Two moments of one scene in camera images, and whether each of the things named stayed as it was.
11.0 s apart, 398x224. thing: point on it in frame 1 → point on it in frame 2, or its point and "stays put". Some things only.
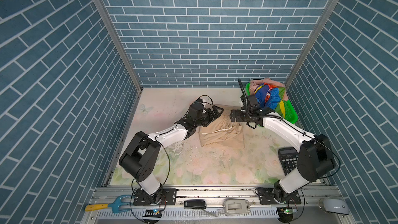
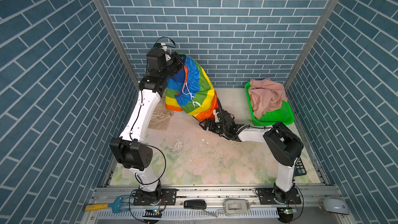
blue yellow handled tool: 115,206 stays put
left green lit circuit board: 152,213 stays put
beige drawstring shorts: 223,133 → 160,116
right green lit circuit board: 286,213 stays put
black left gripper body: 203,117 → 170,68
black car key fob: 200,204 stays put
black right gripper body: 243,115 → 219,129
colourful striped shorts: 271,97 → 190,89
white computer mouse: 334,205 stays put
